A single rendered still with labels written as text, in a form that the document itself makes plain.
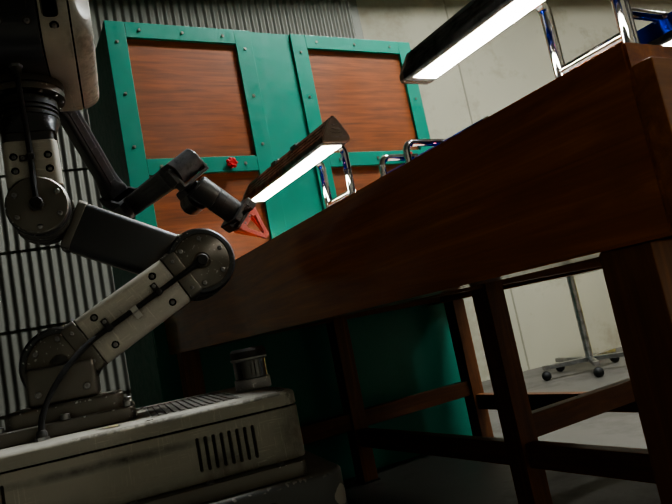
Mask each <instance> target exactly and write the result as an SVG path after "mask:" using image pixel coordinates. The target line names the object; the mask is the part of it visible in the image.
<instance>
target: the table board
mask: <svg viewBox="0 0 672 504"><path fill-rule="evenodd" d="M632 72H633V75H634V79H635V83H636V87H637V90H638V94H639V98H640V102H641V105H642V109H643V113H644V117H645V120H646V124H647V128H648V132H649V135H650V139H651V143H652V147H653V150H654V154H655V158H656V162H657V165H658V169H659V173H660V177H661V180H662V184H663V188H664V192H665V195H666V199H667V203H668V207H669V210H670V214H671V218H672V58H664V57H649V58H647V59H645V60H643V61H641V62H639V63H637V64H635V65H634V66H632Z"/></svg>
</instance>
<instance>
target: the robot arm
mask: <svg viewBox="0 0 672 504"><path fill-rule="evenodd" d="M59 118H60V123H61V125H62V127H63V128H64V130H65V132H66V133H67V135H68V137H69V138H70V140H71V142H72V143H73V145H74V146H75V148H76V150H77V151H78V153H79V155H80V156H81V158H82V160H83V161H84V163H85V165H86V166H87V168H88V170H89V171H90V173H91V174H92V176H93V178H94V180H95V181H96V184H97V186H98V188H99V191H100V195H101V196H102V197H100V198H99V200H100V202H101V204H102V205H103V206H105V207H106V208H108V209H109V210H111V211H113V212H114V213H117V214H120V215H123V216H126V217H129V218H134V217H135V216H136V215H138V214H139V213H141V212H142V211H143V210H145V209H146V208H147V207H149V206H150V205H152V204H153V203H155V202H156V201H158V200H159V199H161V198H162V197H163V196H165V195H166V194H168V193H169V192H171V191H172V190H174V189H178V190H179V192H177V194H176V196H177V198H178V199H179V200H180V205H181V208H182V210H183V211H184V212H185V213H187V214H189V215H196V214H198V213H200V212H201V211H202V210H204V209H205V208H208V209H209V210H210V211H212V212H213V213H215V214H216V215H217V216H219V217H220V218H222V219H223V220H224V222H223V223H222V225H221V228H223V229H224V230H225V231H227V232H228V233H231V232H234V233H237V234H243V235H249V236H255V237H260V238H264V239H266V238H267V237H268V235H269V232H268V231H267V229H266V227H265V225H264V224H263V222H262V220H261V218H260V216H259V214H258V212H257V210H256V208H255V206H256V204H257V203H256V202H254V201H253V200H251V199H250V198H249V197H247V198H246V199H244V200H242V201H241V202H240V201H239V200H237V199H236V198H234V197H233V196H231V195H230V194H229V193H227V192H226V191H225V190H223V189H222V188H220V187H219V186H218V185H216V184H215V183H213V182H212V181H211V180H209V179H208V178H207V177H205V176H204V177H202V178H201V179H199V180H198V181H197V179H198V178H199V177H200V176H201V175H202V174H203V173H205V172H206V171H207V170H208V169H209V167H208V166H207V165H206V164H205V162H204V161H203V160H202V159H201V158H200V157H199V155H198V154H197V153H195V152H194V151H193V150H191V149H186V150H184V151H183V152H182V153H180V154H179V155H178V156H176V157H175V158H174V159H172V160H171V161H170V162H169V163H167V164H166V165H165V166H163V167H162V168H161V169H160V170H159V171H158V172H157V173H155V174H154V175H153V176H151V177H150V178H149V179H148V180H146V181H145V182H144V183H143V184H141V185H140V186H139V187H137V188H134V187H130V186H126V184H125V183H124V182H123V181H122V180H121V179H120V178H119V177H118V175H117V174H116V172H115V171H114V169H113V167H112V166H111V164H110V162H109V160H108V159H107V157H106V155H105V153H104V152H103V150H102V148H101V147H100V145H99V143H98V141H97V140H96V138H95V136H94V134H93V133H92V131H91V129H90V128H89V126H88V124H87V122H86V121H85V119H84V117H83V115H82V114H81V112H80V110H78V111H64V112H60V111H59ZM198 172H199V173H198ZM196 173H198V174H196ZM195 174H196V175H195ZM194 175H195V176H194ZM193 176H194V177H193ZM191 177H193V178H191ZM190 178H191V179H190ZM189 179H190V180H189ZM188 180H189V181H188ZM195 180H196V181H195ZM186 181H188V182H186ZM185 182H186V183H185ZM250 220H252V221H253V222H254V223H255V225H256V226H257V227H258V228H259V229H260V230H261V232H258V231H256V230H253V229H250V228H248V226H247V225H248V223H249V222H250Z"/></svg>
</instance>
